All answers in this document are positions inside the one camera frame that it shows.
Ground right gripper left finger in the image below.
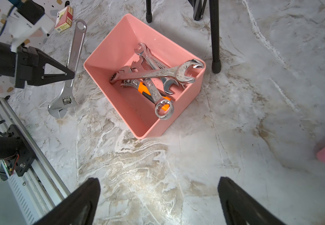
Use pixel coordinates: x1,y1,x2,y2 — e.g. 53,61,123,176
35,178,101,225

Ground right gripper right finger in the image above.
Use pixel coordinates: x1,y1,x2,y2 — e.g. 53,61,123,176
217,177,284,225

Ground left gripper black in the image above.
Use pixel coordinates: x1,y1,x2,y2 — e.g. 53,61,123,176
15,46,75,89

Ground large silver adjustable wrench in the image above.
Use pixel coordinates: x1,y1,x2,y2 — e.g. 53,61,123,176
47,19,87,119

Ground orange handled adjustable wrench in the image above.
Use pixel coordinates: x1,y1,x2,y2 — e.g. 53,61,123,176
120,79,172,112

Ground silver ring end combination wrench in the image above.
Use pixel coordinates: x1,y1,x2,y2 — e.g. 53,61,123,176
130,57,175,121

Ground large silver combination wrench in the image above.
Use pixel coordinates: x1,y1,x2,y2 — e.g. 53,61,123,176
109,59,204,84

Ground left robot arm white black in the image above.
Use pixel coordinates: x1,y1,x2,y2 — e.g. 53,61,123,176
0,1,79,89

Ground small red yellow card box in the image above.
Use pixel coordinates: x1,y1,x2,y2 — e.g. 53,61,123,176
55,5,74,33

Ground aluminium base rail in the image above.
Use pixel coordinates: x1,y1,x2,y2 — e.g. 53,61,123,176
0,98,70,225

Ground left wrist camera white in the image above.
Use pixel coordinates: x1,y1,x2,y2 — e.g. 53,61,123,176
8,1,55,53

